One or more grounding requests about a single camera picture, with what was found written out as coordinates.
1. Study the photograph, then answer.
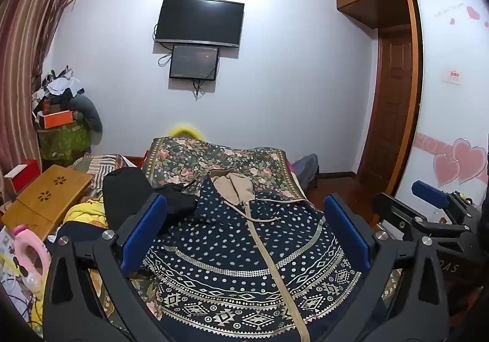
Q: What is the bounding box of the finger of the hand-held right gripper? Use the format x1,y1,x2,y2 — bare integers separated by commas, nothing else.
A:
412,180,474,215
372,193,474,242

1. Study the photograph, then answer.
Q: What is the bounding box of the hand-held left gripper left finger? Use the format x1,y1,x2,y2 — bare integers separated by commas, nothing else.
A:
43,192,180,342

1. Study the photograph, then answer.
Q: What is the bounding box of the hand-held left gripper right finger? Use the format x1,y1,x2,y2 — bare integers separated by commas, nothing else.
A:
317,193,449,342

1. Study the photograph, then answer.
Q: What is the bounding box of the navy patterned hooded garment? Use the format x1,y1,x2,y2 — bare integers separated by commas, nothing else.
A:
143,170,386,342

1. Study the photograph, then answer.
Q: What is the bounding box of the pile of clothes and boxes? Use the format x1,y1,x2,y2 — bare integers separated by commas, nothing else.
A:
31,65,86,118

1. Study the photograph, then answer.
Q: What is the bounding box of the black garment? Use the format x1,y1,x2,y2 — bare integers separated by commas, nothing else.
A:
103,168,199,234

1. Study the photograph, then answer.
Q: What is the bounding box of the yellow blanket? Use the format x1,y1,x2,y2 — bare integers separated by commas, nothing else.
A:
63,196,111,308

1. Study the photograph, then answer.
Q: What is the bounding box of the purple bag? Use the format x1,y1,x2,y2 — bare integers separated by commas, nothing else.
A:
290,153,319,190

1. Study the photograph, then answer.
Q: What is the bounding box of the striped quilt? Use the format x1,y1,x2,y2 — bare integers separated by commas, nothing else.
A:
72,153,146,175

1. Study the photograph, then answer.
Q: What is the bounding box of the brown wooden door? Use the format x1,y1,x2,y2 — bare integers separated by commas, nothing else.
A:
357,27,416,194

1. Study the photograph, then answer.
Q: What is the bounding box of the wooden lap table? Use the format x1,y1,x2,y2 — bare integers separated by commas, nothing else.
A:
0,164,94,242

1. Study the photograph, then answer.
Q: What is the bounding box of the yellow curved tube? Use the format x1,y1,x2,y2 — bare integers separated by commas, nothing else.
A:
168,122,204,142

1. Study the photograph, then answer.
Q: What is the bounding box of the floral bedspread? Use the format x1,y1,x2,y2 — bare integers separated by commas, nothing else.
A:
95,136,402,342

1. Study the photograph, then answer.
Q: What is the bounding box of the pink plastic toy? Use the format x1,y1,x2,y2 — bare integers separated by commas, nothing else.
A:
13,225,53,289

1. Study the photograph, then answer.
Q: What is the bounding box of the small red white sticker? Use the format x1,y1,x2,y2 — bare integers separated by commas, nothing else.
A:
441,68,464,85

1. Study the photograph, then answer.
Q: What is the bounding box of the grey cloth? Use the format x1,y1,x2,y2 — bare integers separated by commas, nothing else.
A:
71,95,104,134

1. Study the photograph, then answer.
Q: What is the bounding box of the red box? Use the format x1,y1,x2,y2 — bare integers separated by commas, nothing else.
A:
4,159,41,193

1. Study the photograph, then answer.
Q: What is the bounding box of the white printed box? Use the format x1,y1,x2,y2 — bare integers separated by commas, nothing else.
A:
0,229,20,263

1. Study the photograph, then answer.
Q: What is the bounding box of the orange box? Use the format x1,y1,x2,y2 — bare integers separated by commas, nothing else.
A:
43,110,74,129

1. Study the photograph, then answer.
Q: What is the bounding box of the small black monitor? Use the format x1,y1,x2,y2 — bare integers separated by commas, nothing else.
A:
169,45,220,81

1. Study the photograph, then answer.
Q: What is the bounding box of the striped pink curtain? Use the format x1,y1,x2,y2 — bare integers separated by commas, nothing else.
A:
0,0,85,184

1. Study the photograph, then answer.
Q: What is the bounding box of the large black television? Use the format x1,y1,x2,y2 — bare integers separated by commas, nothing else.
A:
154,0,245,48

